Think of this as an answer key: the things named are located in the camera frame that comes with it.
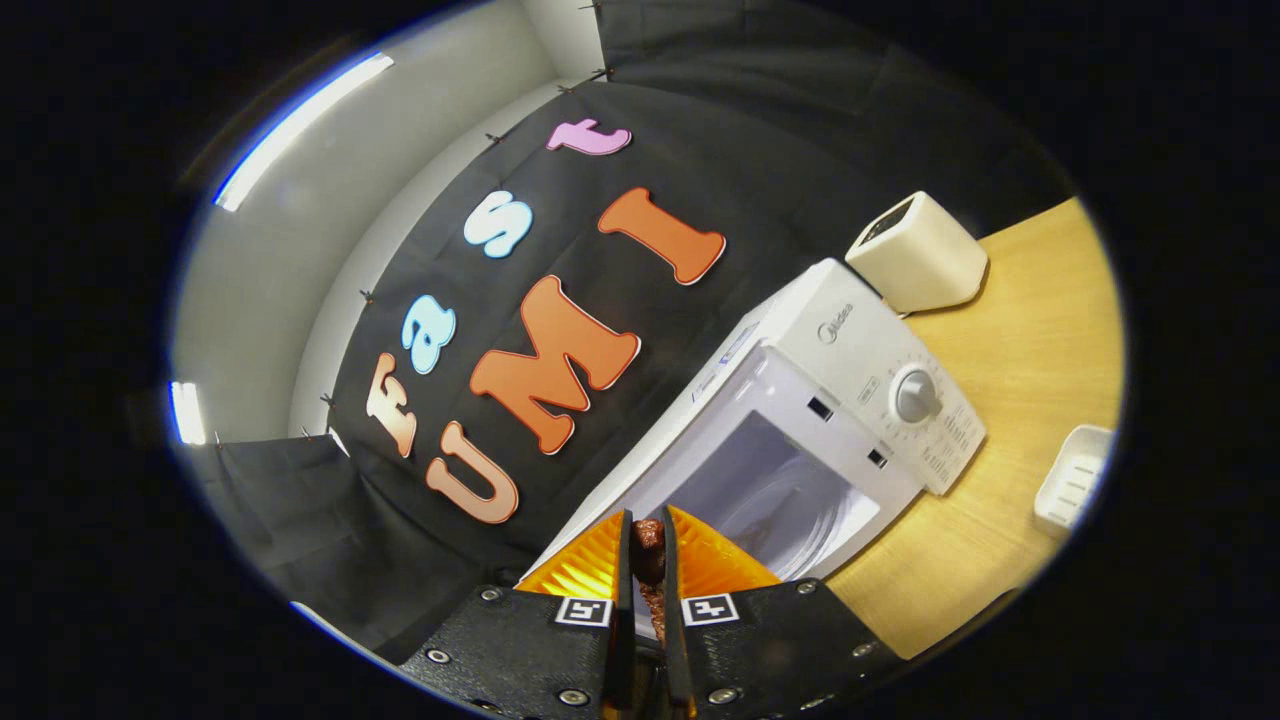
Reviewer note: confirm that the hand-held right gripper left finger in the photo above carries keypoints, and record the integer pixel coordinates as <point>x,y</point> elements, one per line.
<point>622,640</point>

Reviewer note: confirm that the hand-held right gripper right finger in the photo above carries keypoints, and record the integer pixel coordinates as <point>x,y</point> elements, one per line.
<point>672,640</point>

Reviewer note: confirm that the brown roasted meat piece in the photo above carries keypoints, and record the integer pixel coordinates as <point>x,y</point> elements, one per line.
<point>648,550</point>

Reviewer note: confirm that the white microwave oven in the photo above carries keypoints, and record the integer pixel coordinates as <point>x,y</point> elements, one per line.
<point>850,330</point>

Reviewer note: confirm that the glass turntable plate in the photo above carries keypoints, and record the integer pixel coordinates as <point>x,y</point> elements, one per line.
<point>800,530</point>

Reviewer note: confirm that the white rectangular plastic tray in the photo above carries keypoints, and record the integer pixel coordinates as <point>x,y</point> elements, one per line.
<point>1075,480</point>

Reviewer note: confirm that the cream toaster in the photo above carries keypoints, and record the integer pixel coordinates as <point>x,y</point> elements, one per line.
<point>925,260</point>

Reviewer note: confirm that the white ceiling light tube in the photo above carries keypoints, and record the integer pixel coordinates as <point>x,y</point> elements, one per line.
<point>186,412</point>

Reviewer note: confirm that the white ceiling light panel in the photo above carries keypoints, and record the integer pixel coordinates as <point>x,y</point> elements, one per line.
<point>300,130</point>

